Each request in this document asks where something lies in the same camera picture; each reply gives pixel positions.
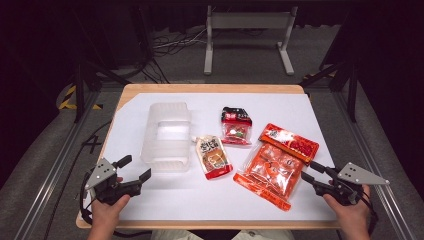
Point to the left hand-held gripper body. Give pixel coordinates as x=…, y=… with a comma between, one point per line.
x=100, y=173

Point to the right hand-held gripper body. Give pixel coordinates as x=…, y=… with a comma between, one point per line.
x=360, y=176

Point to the large orange snack packet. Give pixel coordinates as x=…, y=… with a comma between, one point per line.
x=276, y=166

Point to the clear plastic container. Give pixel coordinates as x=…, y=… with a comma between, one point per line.
x=166, y=140

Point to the red and black snack packet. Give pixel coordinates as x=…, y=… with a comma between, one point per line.
x=236, y=128

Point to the person's left hand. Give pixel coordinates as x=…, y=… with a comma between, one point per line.
x=106, y=213

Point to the person's right hand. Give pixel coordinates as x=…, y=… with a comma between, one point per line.
x=350, y=216

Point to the white table sheet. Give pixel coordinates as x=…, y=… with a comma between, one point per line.
x=200, y=200

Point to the beige and red sauce pouch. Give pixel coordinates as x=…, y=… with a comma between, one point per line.
x=213, y=156

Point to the yellow and black hazard tape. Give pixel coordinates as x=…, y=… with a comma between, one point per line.
x=68, y=95

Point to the black tripod stand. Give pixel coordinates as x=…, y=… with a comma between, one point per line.
x=79, y=86
x=351, y=86

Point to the grey metal stand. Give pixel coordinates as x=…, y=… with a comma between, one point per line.
x=248, y=20

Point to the aluminium rail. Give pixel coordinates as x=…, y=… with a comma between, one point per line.
x=50, y=180
x=376, y=166

